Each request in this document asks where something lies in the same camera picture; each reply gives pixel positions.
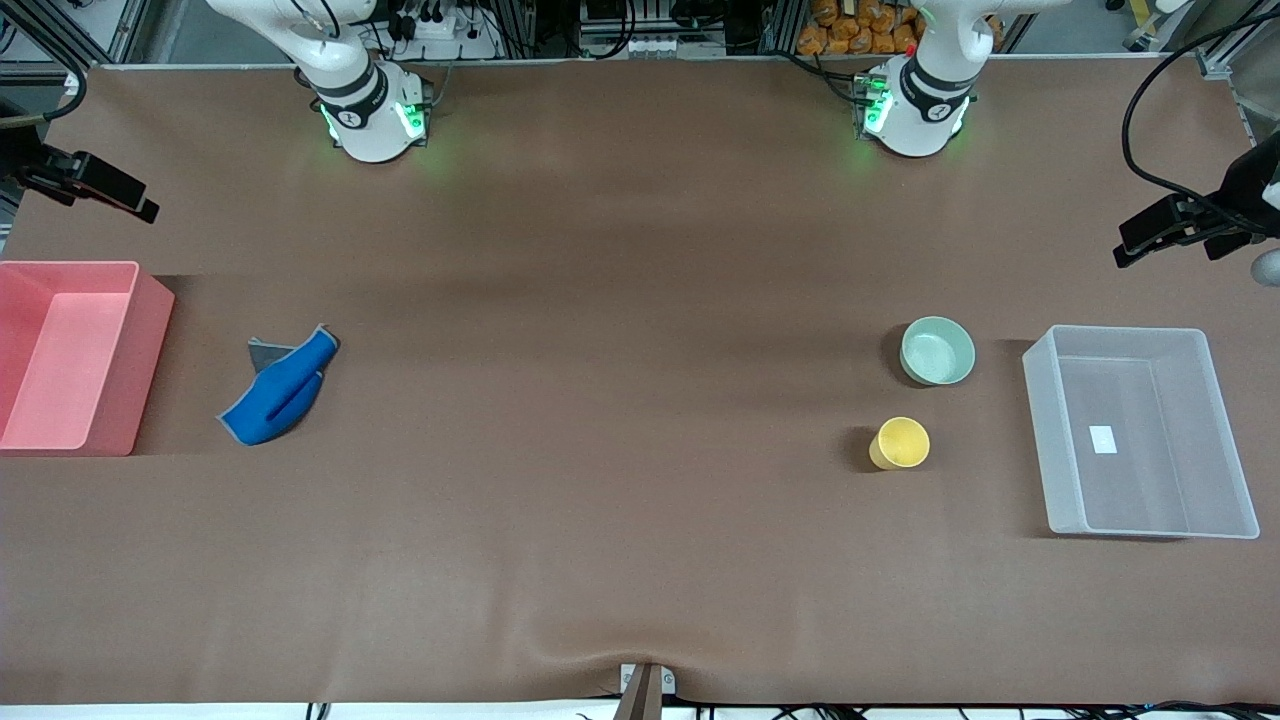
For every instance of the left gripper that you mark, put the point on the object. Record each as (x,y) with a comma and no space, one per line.
(1243,189)

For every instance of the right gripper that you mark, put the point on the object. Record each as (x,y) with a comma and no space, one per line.
(22,160)

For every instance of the blue cloth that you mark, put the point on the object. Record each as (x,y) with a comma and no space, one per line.
(280,395)

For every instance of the pale green bowl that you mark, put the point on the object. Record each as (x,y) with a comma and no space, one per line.
(937,351)

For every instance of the yellow cup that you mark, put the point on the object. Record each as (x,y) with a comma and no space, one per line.
(902,444)

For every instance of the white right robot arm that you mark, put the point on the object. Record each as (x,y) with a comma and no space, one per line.
(365,110)

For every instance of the brown table cover cloth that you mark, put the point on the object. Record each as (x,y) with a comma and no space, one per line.
(640,400)

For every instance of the pink plastic bin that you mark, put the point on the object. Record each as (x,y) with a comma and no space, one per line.
(70,360)

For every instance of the clear plastic bin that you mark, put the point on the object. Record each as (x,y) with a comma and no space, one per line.
(1140,440)

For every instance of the white paper label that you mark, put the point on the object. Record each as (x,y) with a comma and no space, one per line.
(1102,439)

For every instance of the white power strip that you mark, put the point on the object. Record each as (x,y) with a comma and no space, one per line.
(440,35)

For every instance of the orange snack bag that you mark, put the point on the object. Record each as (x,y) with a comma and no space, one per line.
(855,25)

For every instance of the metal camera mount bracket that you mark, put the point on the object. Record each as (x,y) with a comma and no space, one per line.
(645,690)

